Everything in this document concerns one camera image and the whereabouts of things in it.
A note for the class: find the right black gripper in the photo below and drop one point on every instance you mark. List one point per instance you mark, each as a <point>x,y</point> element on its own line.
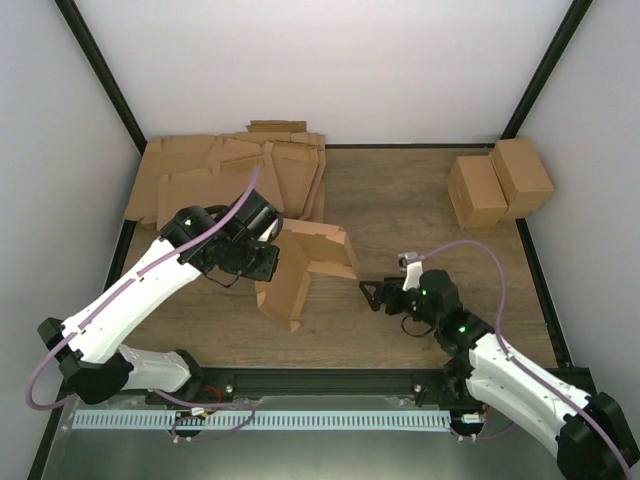
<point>391,285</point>

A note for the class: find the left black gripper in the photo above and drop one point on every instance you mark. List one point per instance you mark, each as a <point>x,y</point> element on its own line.
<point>264,271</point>

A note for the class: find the cardboard box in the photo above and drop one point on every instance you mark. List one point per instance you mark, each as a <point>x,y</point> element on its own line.
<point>305,248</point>
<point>524,181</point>
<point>475,192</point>

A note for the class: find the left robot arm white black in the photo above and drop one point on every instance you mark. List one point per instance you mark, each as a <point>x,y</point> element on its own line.
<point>89,346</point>

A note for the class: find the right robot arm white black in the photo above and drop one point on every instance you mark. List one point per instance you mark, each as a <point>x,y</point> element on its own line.
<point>587,433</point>

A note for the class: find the stack of flat cardboard blanks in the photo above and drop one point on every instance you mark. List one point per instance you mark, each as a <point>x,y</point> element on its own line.
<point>178,171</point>

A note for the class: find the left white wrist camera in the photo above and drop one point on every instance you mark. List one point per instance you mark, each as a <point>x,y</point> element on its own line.
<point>272,232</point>

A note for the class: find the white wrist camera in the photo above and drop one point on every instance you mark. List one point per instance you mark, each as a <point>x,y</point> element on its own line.
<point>410,264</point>
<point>272,232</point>

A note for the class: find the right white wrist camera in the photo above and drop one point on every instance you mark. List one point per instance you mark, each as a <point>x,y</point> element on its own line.
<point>410,264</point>

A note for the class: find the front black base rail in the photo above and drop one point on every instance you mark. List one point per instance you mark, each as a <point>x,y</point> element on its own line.
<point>425,386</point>

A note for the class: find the black aluminium frame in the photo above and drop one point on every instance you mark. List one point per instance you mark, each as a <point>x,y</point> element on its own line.
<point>557,46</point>

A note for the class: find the light blue slotted cable duct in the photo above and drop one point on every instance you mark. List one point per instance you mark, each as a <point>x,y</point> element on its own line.
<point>401,420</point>

